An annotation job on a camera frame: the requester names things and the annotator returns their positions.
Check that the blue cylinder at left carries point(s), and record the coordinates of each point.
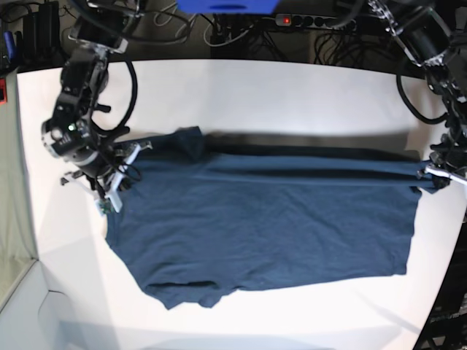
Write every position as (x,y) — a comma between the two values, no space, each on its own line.
(10,45)

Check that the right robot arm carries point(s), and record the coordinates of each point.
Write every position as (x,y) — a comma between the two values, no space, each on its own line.
(103,28)

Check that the red box at left edge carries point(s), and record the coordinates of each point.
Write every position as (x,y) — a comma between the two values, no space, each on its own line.
(3,91)

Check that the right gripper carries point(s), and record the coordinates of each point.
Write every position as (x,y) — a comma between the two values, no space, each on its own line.
(107,176)

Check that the black power strip red light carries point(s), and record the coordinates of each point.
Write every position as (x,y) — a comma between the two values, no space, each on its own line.
(311,22)

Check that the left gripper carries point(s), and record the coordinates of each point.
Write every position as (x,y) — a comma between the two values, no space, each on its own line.
(446,164)

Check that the blue overhead box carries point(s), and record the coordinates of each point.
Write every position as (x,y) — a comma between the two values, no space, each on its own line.
(227,6)

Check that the dark blue t-shirt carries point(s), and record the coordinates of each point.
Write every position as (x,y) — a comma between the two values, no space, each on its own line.
(207,220)

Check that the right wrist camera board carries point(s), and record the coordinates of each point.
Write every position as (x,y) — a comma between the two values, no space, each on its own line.
(104,206)

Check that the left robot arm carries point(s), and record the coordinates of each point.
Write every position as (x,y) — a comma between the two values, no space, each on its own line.
(429,44)

